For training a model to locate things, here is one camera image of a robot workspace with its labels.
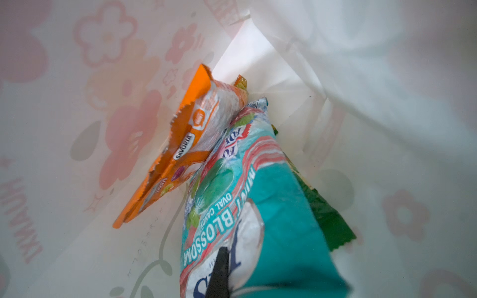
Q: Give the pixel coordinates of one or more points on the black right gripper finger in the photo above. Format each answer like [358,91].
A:
[219,283]

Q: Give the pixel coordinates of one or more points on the orange Fox's fruits candy packet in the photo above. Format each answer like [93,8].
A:
[206,111]

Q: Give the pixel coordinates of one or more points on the white floral paper bag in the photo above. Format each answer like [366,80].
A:
[374,102]

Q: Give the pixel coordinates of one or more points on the green Fox's candy packet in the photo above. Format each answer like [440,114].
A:
[288,216]

